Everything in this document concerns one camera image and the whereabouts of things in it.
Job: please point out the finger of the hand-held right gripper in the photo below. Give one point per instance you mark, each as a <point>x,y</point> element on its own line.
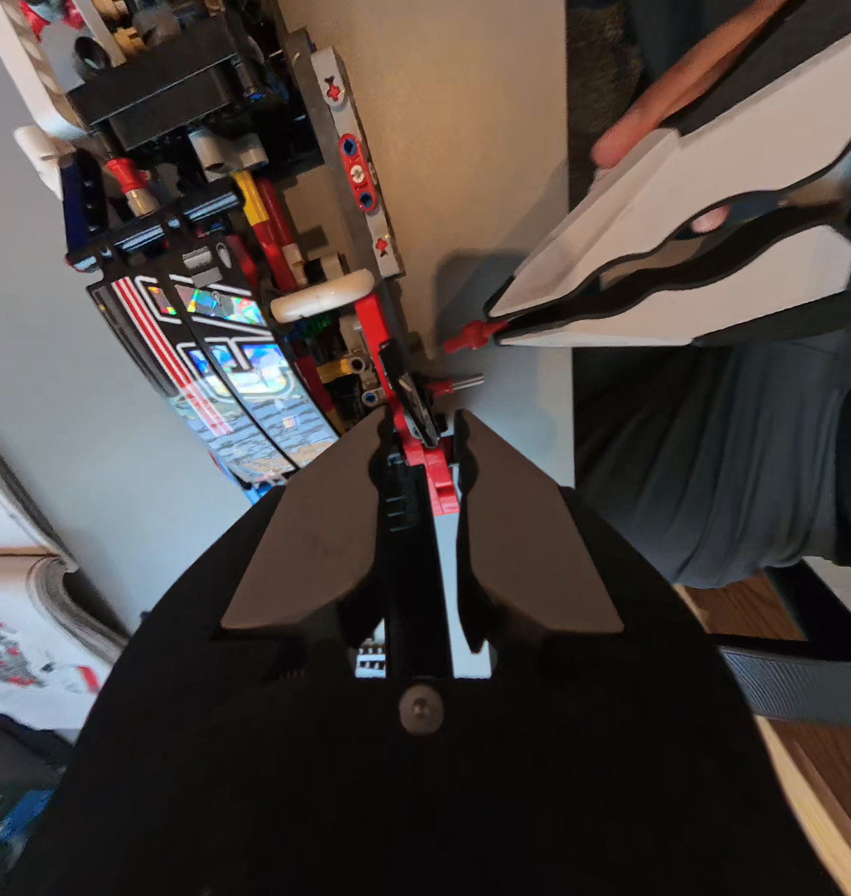
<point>747,294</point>
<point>747,140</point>

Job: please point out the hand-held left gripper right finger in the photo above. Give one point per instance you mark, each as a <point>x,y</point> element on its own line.
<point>530,553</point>

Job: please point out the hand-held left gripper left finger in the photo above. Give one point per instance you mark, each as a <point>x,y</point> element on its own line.
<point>306,546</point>

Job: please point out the red axle pin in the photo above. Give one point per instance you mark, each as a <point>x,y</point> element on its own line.
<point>471,336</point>

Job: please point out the toy brick car model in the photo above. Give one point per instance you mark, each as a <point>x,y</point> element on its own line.
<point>222,315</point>

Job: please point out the grey desk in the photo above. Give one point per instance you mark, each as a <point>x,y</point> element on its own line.
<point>467,140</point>

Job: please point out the person's right hand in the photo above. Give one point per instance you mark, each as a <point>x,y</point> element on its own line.
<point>677,77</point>

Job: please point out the person's grey trousers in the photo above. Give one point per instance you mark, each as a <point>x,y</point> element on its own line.
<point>712,476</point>

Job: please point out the thick instruction booklet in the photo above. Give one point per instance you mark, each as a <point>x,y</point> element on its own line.
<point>19,630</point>

